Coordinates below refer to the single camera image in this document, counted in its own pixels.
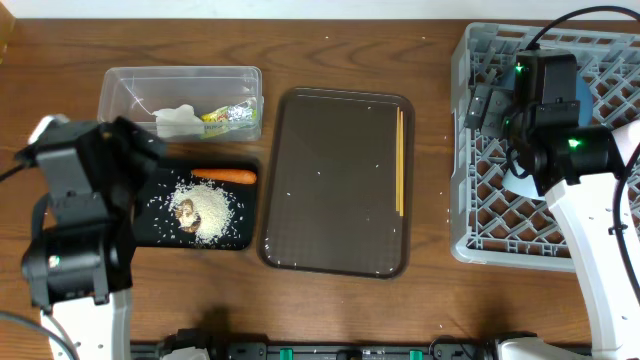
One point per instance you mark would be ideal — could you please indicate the clear plastic bin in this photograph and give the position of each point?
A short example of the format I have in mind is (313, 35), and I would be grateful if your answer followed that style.
(136, 92)

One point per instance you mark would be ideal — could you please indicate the light blue bowl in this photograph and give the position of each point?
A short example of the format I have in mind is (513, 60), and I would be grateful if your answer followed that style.
(521, 187)

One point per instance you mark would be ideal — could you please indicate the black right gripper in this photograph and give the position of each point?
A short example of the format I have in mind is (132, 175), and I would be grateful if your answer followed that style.
(497, 102)

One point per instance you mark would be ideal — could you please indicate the brown food scrap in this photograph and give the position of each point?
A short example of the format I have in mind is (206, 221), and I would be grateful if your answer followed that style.
(188, 218)

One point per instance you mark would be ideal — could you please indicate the white paper wrapper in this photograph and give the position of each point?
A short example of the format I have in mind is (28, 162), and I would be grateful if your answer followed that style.
(230, 117)

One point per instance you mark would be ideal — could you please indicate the orange carrot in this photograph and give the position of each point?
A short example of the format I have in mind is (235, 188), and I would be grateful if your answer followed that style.
(237, 176)

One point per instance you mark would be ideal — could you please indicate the dark blue plate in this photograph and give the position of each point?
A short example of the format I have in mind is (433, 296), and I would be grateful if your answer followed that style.
(583, 95)

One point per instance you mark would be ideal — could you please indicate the pile of rice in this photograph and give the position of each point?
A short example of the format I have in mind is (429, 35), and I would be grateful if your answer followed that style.
(222, 216)

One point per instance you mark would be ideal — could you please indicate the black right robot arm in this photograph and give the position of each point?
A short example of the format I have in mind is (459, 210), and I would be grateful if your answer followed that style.
(582, 173)

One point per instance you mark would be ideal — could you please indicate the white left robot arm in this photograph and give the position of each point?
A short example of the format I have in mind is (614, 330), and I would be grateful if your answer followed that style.
(78, 264)

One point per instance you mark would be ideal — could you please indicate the white arm base mount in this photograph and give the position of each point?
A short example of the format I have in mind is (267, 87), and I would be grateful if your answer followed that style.
(187, 344)

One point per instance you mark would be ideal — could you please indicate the white paper napkin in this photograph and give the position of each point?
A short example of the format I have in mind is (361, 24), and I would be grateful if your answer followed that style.
(180, 121)

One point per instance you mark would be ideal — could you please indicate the black mounting rail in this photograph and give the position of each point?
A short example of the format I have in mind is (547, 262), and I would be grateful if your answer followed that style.
(445, 350)

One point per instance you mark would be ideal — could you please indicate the brown serving tray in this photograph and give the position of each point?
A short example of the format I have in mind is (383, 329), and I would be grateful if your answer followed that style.
(330, 195)

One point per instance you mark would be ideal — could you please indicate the black plastic tray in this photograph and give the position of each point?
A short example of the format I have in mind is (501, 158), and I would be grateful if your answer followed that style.
(170, 169)

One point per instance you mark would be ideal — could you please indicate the grey dishwasher rack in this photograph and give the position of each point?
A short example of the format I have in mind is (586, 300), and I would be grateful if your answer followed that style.
(488, 224)

